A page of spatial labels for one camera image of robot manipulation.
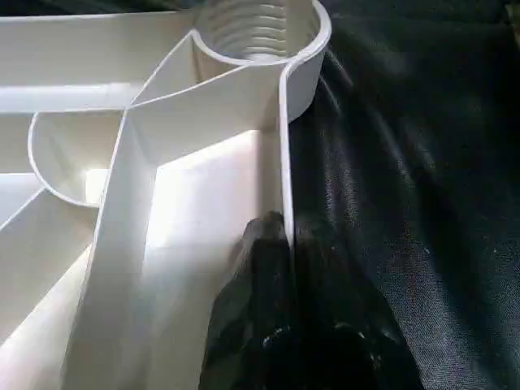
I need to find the black table mat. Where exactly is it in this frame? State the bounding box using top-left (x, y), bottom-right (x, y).
top-left (284, 0), bottom-right (520, 390)

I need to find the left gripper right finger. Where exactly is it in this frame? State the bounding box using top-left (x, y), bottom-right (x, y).
top-left (292, 221), bottom-right (425, 390)

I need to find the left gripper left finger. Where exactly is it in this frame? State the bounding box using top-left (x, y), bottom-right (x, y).
top-left (197, 211), bottom-right (295, 390)

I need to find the white plastic table top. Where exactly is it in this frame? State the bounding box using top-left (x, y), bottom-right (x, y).
top-left (0, 0), bottom-right (333, 390)

